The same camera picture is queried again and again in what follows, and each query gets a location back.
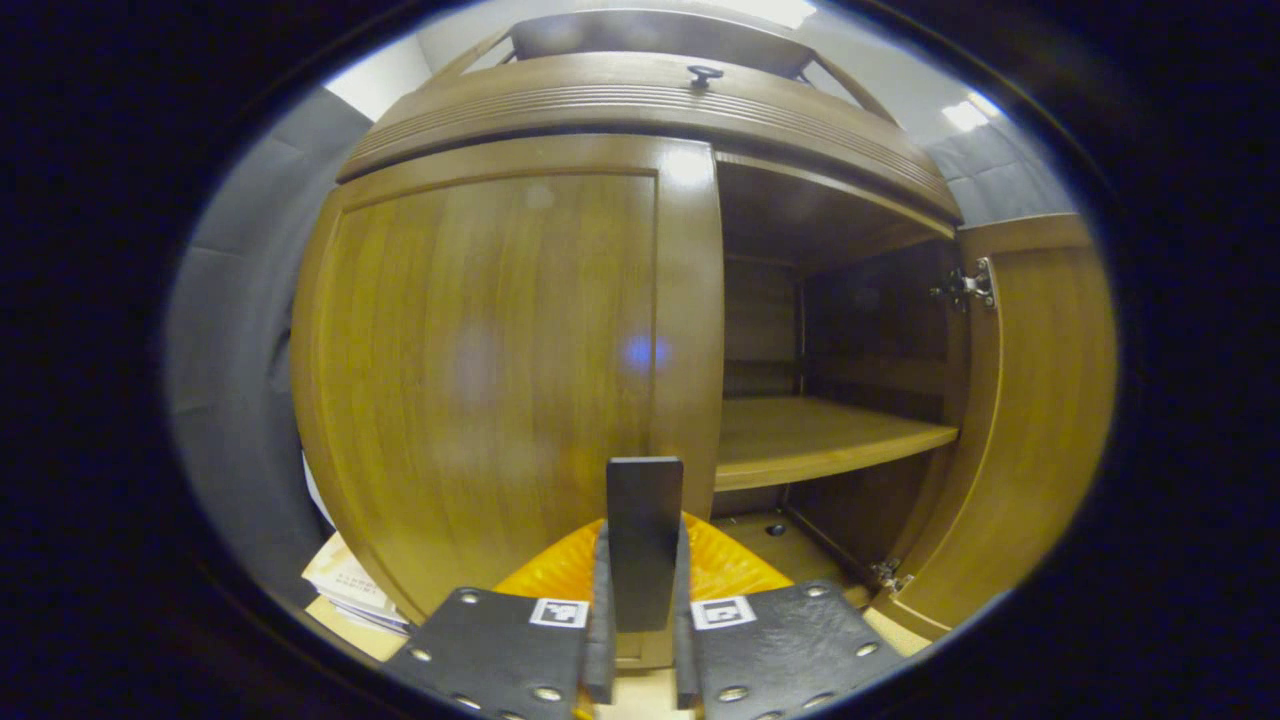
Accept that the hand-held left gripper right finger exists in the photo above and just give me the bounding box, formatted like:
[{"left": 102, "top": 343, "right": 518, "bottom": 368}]
[{"left": 672, "top": 512, "right": 908, "bottom": 720}]

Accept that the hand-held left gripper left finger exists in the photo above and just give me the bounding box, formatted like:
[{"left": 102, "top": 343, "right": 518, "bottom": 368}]
[{"left": 383, "top": 518, "right": 617, "bottom": 720}]

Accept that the black door handle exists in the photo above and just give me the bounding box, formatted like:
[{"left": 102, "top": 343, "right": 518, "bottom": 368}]
[{"left": 606, "top": 457, "right": 685, "bottom": 634}]

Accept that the wooden shoe cabinet door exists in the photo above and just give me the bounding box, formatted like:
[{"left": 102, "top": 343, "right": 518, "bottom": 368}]
[
  {"left": 875, "top": 213, "right": 1118, "bottom": 643},
  {"left": 290, "top": 133, "right": 726, "bottom": 669}
]

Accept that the wooden double-door shoe cabinet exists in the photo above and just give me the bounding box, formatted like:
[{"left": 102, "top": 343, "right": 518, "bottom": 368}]
[{"left": 290, "top": 8, "right": 1118, "bottom": 671}]

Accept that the wooden cabinet drawer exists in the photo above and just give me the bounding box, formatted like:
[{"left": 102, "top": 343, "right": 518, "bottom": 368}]
[{"left": 337, "top": 52, "right": 963, "bottom": 227}]

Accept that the white thin book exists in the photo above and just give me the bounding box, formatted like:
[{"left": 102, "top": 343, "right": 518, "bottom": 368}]
[{"left": 335, "top": 600, "right": 413, "bottom": 638}]

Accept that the peach cover book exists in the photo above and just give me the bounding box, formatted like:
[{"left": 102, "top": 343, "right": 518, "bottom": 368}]
[{"left": 302, "top": 532, "right": 413, "bottom": 629}]

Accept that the wooden inner shelf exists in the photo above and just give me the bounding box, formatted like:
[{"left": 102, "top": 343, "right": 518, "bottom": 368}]
[{"left": 714, "top": 396, "right": 960, "bottom": 493}]

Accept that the small ceiling light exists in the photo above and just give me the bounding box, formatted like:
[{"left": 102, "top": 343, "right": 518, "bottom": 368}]
[{"left": 940, "top": 92, "right": 1004, "bottom": 133}]

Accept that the large ceiling light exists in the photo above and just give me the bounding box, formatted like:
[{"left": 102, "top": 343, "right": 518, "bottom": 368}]
[{"left": 715, "top": 0, "right": 819, "bottom": 29}]

